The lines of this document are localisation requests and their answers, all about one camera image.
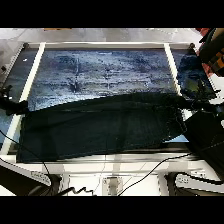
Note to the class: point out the black pants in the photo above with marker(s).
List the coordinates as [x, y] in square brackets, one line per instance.
[100, 126]

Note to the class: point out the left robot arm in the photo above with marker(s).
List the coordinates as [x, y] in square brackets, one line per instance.
[16, 176]

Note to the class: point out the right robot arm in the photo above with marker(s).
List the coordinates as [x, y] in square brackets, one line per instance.
[200, 186]

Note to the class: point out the heap of clothes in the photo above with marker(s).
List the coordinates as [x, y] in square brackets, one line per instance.
[213, 50]

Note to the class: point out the black garment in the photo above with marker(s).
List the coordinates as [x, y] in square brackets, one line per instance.
[206, 140]

